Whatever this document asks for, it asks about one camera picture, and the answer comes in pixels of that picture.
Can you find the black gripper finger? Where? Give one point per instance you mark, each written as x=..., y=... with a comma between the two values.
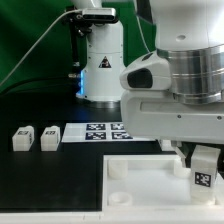
x=182, y=151

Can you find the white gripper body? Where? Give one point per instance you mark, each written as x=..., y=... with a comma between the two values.
x=157, y=115

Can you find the white square tabletop tray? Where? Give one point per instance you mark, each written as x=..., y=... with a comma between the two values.
x=145, y=183

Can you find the white base tag plate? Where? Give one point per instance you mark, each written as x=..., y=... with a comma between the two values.
x=97, y=132

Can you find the white L-shaped obstacle wall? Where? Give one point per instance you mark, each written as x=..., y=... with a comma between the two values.
x=83, y=218

